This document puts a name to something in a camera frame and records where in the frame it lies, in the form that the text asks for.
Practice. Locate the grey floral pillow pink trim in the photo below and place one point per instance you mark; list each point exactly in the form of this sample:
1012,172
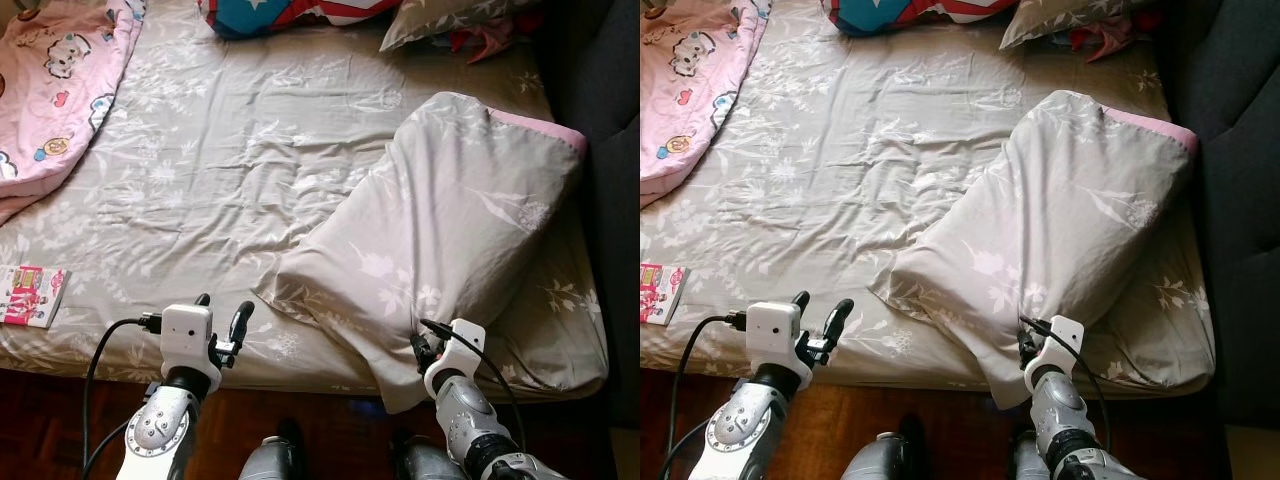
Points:
440,230
1060,230

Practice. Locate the pink magazine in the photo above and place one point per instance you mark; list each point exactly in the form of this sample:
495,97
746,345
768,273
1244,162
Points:
30,295
660,293

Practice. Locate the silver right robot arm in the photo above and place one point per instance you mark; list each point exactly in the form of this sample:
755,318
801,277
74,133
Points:
1065,420
475,425

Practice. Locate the robot right leg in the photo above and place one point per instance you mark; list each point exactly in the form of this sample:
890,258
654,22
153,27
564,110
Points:
420,460
1025,460

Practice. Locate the robot leg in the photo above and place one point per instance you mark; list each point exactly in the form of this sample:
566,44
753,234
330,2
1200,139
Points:
885,455
275,455
420,460
1025,460

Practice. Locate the robot left leg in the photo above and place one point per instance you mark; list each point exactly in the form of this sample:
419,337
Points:
885,455
275,455

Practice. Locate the grey floral bed sheet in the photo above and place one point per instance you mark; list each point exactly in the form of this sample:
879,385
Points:
220,180
820,180

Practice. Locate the pink cartoon print blanket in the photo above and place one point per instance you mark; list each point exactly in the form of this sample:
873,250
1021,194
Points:
50,90
690,90

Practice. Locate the dark grey upholstered headboard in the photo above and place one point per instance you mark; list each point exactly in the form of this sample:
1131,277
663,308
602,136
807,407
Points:
1230,150

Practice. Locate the blue red star shield cushion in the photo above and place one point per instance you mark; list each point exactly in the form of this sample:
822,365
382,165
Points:
900,12
270,12

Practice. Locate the red pink crumpled cloth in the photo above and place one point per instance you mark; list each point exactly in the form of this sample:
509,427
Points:
485,42
1105,38

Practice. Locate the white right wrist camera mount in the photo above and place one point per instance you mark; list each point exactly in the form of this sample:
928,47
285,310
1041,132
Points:
1055,350
455,350

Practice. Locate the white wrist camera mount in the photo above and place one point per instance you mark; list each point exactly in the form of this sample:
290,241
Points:
773,335
187,335
455,350
1055,350

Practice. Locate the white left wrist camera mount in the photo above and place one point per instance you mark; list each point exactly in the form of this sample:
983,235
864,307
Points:
773,335
187,335

